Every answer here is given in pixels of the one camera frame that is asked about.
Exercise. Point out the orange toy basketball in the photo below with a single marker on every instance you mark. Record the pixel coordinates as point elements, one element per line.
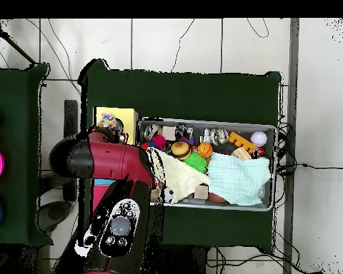
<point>205,149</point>

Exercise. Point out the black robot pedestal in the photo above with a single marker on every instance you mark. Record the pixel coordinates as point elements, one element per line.
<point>188,261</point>

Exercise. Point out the grey metal bar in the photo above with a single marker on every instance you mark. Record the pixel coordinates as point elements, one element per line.
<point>293,85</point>

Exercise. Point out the black tripod leg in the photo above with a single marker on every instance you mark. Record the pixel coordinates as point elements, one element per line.
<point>17,48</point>

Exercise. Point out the colourful polka dot cloth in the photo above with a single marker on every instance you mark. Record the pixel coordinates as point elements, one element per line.
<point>110,121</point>

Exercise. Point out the green spiky rubber ball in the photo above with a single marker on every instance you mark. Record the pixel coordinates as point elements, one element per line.
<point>196,162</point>

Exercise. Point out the mint green waffle cloth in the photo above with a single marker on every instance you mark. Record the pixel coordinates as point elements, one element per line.
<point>237,179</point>

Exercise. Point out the cream waffle cloth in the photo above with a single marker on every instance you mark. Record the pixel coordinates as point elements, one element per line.
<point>183,174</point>

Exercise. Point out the dark green tablecloth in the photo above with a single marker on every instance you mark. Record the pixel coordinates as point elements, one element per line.
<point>17,114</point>
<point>188,94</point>

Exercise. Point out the wooden box with three holes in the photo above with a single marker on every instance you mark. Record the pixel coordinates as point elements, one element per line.
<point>130,120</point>

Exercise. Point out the shallow mesh bin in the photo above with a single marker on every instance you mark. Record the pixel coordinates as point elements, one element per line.
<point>263,127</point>

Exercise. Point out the crushed silver can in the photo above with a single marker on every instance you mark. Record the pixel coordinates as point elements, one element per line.
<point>151,130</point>

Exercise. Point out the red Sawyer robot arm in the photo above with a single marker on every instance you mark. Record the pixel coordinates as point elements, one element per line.
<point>111,162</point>

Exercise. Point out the hamburger toy ball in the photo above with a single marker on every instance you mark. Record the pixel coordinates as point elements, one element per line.
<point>180,149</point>

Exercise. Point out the small toy soccer ball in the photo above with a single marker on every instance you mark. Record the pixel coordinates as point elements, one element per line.
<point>168,194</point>

